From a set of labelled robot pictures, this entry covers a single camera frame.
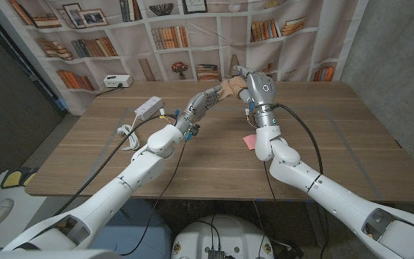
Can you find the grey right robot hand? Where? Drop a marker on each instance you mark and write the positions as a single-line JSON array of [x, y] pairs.
[[262, 88]]

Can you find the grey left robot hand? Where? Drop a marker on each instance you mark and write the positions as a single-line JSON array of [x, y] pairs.
[[200, 106]]

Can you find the tan adhesive wrap roll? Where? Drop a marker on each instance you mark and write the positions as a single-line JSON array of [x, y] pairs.
[[234, 85]]

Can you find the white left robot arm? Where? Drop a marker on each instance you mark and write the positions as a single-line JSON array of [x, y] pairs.
[[138, 169]]

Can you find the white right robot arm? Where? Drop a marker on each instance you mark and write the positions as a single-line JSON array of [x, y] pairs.
[[336, 198]]

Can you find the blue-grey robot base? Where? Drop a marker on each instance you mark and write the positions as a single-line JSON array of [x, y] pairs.
[[146, 234]]

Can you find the pink sticky note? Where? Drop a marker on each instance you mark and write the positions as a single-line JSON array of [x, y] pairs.
[[250, 142]]

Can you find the white power strip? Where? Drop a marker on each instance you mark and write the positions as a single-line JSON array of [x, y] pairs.
[[148, 107]]

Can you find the printed bookshelf backdrop cloth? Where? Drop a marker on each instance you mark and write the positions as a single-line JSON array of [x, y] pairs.
[[207, 46]]

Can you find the white socket box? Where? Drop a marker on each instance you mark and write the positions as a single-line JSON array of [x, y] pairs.
[[117, 81]]

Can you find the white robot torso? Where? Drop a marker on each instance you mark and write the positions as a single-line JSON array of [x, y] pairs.
[[225, 234]]

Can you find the grey table leg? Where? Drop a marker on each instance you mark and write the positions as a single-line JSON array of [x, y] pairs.
[[316, 226]]

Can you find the white floor platform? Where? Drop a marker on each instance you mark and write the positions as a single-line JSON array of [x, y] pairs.
[[23, 216]]

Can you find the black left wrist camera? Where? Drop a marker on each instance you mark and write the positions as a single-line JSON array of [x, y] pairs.
[[192, 132]]

